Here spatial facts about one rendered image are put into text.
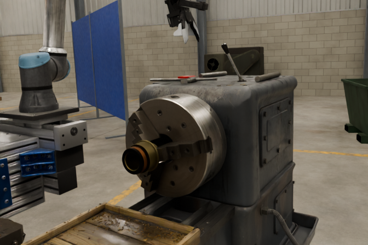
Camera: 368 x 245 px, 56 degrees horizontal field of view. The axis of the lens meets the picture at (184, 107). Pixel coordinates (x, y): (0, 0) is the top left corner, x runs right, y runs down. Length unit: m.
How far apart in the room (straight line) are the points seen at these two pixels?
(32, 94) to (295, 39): 9.87
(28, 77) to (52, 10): 0.31
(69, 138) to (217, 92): 0.59
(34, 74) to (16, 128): 0.25
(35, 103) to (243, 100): 0.82
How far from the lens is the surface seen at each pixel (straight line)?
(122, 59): 5.92
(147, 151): 0.96
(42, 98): 1.46
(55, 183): 1.44
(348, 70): 10.88
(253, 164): 1.15
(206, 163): 1.00
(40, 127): 1.44
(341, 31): 10.86
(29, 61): 1.46
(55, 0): 1.60
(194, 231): 0.96
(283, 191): 1.53
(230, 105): 1.10
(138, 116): 1.06
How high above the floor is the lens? 1.37
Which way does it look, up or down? 9 degrees down
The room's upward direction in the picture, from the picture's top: 2 degrees counter-clockwise
